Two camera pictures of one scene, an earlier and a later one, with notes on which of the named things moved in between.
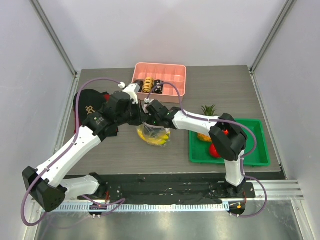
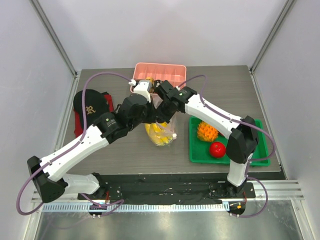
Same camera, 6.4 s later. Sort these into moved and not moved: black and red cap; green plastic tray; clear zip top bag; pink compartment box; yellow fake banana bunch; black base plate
Moved: clear zip top bag; yellow fake banana bunch
Not moved: black and red cap; green plastic tray; black base plate; pink compartment box
